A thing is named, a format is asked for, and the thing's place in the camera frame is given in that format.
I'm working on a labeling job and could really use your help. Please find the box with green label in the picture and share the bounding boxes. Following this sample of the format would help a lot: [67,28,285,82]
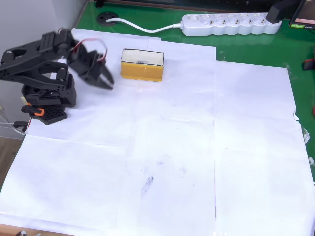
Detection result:
[289,0,315,30]

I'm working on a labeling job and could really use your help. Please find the thin white cables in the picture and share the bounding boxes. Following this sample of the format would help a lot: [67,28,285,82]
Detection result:
[0,119,26,135]

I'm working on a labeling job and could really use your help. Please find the red servo cable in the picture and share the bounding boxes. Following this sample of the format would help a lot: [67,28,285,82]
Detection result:
[70,37,109,62]

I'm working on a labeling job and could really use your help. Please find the black desk cable grommet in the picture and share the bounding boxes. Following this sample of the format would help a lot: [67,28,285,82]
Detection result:
[96,11,120,27]

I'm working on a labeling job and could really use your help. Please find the yellow rectangular box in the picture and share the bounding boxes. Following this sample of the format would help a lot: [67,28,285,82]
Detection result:
[120,48,165,83]

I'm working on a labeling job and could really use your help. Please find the black power adapter plug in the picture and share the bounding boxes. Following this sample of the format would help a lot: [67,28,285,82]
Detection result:
[267,0,306,25]

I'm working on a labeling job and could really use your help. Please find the black pegboard organiser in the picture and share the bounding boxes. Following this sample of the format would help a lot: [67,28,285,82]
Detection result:
[94,0,303,13]

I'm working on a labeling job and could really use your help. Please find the white power strip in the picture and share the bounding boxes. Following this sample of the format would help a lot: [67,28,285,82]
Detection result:
[181,12,283,37]

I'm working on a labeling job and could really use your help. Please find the black and orange table clamp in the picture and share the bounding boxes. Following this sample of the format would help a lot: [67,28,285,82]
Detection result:
[21,103,45,117]

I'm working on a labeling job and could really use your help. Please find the green desk mat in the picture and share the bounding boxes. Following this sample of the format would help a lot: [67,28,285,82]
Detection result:
[74,0,315,184]

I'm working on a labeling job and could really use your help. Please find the red and black small tool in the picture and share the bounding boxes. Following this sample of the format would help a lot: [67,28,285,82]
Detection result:
[302,58,315,71]

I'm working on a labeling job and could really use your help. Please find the black clamp handle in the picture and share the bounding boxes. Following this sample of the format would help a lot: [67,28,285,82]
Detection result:
[13,121,29,133]

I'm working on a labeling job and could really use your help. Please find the white power strip cable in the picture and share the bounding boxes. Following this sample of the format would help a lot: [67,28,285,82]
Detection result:
[105,17,184,34]

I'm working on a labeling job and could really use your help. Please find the white paper sheet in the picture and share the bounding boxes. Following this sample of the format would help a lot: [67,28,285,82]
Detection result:
[25,28,163,146]
[213,60,315,236]
[135,38,217,121]
[0,134,216,236]

